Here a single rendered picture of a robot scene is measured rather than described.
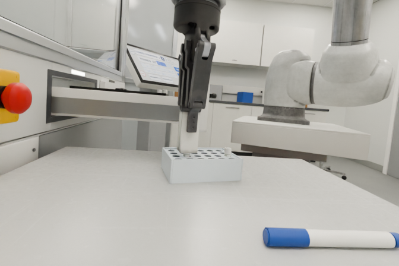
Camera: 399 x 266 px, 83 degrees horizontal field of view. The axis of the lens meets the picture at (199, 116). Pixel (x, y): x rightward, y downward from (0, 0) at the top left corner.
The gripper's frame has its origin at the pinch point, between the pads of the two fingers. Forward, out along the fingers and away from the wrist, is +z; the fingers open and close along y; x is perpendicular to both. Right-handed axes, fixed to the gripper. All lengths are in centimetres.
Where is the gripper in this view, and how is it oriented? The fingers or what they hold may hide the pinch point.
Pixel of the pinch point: (188, 130)
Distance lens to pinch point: 38.0
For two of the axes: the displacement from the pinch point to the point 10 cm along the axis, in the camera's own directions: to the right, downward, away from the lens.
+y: -3.1, -1.0, 9.5
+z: -0.8, 9.9, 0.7
